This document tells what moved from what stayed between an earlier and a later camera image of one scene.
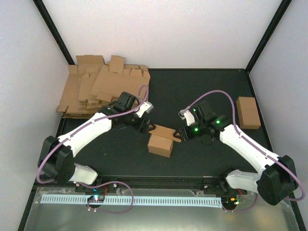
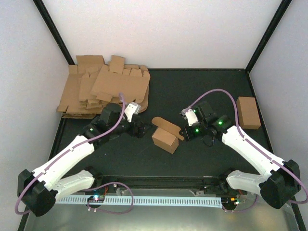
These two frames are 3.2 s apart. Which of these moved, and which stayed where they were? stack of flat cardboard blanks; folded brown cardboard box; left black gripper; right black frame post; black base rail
Moved: left black gripper
Stayed: right black frame post; stack of flat cardboard blanks; black base rail; folded brown cardboard box
